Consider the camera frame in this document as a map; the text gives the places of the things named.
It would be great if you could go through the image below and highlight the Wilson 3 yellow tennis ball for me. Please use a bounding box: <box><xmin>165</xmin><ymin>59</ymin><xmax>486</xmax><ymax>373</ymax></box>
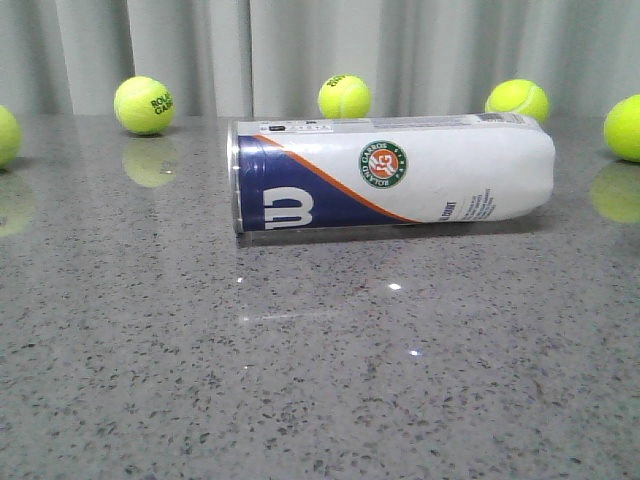
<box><xmin>485</xmin><ymin>79</ymin><xmax>551</xmax><ymax>123</ymax></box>

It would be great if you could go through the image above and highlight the middle yellow tennis ball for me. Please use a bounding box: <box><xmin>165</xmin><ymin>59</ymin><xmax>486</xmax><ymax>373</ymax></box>
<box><xmin>317</xmin><ymin>75</ymin><xmax>371</xmax><ymax>119</ymax></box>

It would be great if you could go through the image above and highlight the far right yellow tennis ball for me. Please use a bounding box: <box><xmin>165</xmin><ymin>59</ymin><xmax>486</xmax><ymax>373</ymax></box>
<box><xmin>603</xmin><ymin>94</ymin><xmax>640</xmax><ymax>163</ymax></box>

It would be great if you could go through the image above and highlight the Roland Garros yellow tennis ball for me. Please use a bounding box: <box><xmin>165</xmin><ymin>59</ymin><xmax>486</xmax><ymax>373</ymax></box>
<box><xmin>113</xmin><ymin>76</ymin><xmax>175</xmax><ymax>135</ymax></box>

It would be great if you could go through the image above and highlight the white blue Wilson tennis can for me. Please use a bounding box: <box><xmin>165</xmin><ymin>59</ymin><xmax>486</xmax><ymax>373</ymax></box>
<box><xmin>227</xmin><ymin>113</ymin><xmax>555</xmax><ymax>233</ymax></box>

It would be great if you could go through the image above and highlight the far left yellow tennis ball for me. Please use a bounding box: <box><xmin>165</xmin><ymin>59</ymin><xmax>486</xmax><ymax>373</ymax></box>
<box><xmin>0</xmin><ymin>105</ymin><xmax>22</xmax><ymax>168</ymax></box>

